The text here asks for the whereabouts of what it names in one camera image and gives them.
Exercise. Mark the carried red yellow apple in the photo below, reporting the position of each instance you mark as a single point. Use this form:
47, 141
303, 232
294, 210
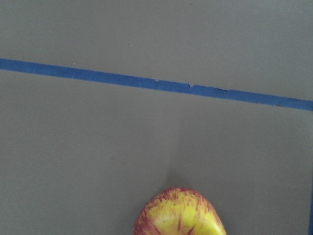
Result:
178, 211

